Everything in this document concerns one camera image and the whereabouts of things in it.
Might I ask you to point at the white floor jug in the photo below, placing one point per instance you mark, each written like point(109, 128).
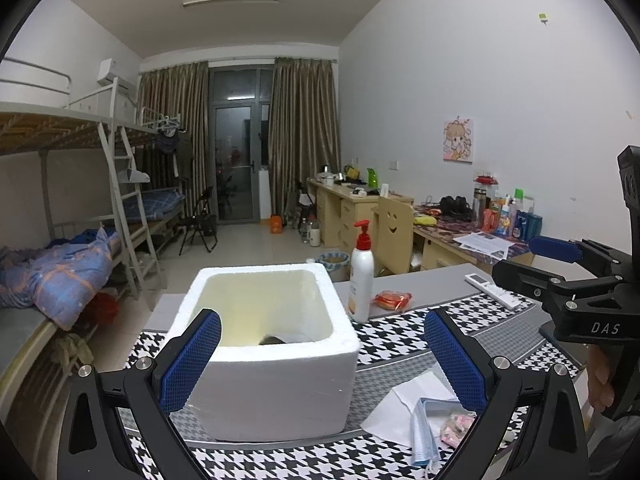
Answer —
point(314, 233)

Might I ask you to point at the white remote control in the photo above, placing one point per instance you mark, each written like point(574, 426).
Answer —
point(489, 288)

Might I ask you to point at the black folding chair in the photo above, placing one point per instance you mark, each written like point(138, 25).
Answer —
point(202, 223)

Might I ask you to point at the metal bunk bed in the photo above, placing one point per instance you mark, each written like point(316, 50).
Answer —
point(68, 168)

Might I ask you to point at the white paper tissue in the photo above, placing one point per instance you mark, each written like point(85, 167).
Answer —
point(391, 419)

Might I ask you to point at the white pump lotion bottle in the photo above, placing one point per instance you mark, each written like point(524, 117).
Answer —
point(361, 274)

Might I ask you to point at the orange jug on floor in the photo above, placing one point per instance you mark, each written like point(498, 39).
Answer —
point(275, 224)

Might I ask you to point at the person's right hand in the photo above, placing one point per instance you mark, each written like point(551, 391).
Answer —
point(600, 392)

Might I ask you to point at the cartoon girl wall poster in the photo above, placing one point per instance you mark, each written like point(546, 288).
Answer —
point(458, 140)

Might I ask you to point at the left brown curtain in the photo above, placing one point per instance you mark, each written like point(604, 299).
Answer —
point(174, 101)

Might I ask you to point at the houndstooth table cloth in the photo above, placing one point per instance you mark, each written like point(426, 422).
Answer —
point(392, 351)

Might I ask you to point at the waste bin with bag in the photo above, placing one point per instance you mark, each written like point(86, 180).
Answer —
point(337, 264)

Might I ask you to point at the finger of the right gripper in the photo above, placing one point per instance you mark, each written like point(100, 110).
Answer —
point(553, 248)
point(526, 281)

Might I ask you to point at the right brown curtain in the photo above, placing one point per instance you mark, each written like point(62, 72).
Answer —
point(303, 125)

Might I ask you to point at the wall air conditioner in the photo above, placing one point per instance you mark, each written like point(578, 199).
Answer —
point(108, 72)

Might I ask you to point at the blue surgical face mask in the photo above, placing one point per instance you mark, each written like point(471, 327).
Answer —
point(425, 429)

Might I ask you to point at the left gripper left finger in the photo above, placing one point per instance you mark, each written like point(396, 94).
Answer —
point(94, 443)

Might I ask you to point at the wooden desk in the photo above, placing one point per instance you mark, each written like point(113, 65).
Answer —
point(339, 209)

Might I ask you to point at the glass balcony door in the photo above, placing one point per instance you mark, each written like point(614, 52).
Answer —
point(239, 114)

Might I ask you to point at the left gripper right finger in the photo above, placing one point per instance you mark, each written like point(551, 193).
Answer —
point(552, 442)

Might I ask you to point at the red snack packet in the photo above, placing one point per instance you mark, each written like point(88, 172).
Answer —
point(392, 301)

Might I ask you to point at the brown curtain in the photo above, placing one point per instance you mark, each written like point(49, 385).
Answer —
point(303, 125)
point(174, 101)

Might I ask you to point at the green tissue packet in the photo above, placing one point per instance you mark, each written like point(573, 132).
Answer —
point(454, 429)

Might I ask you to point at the blue plaid quilt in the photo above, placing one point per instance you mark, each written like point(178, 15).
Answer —
point(58, 281)

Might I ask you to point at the white styrofoam box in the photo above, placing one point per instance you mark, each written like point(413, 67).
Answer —
point(285, 366)

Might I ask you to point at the printed paper sheets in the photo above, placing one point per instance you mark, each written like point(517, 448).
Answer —
point(486, 244)

